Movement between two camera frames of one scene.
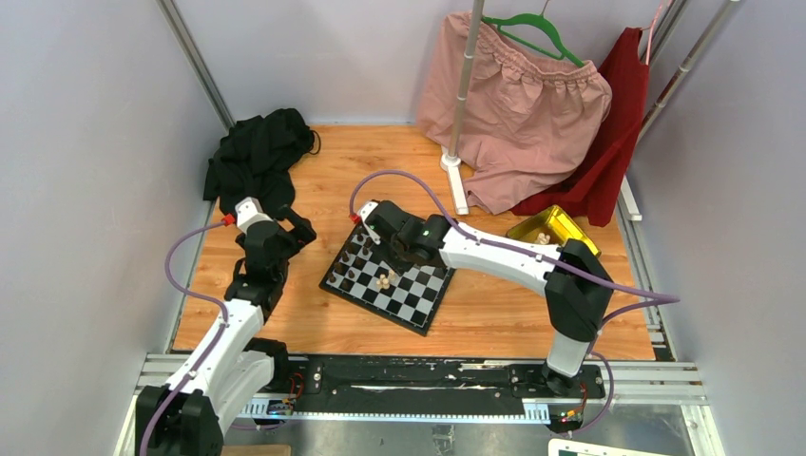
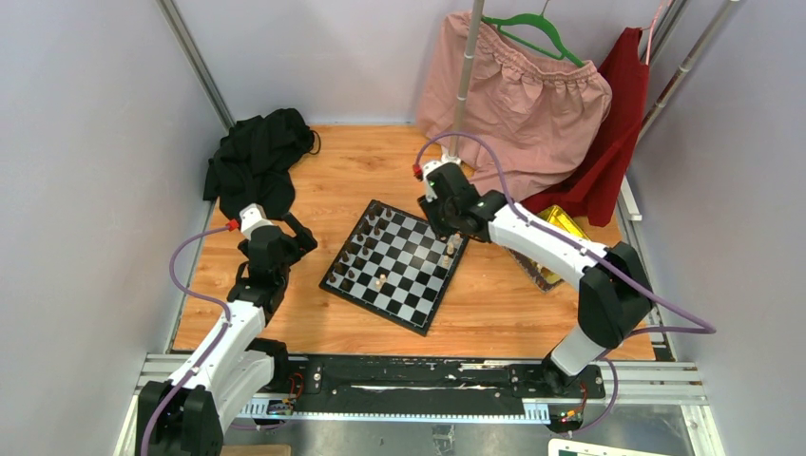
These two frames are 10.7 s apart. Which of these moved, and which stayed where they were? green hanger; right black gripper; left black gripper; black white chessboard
Moved: right black gripper
Stayed: green hanger; left black gripper; black white chessboard
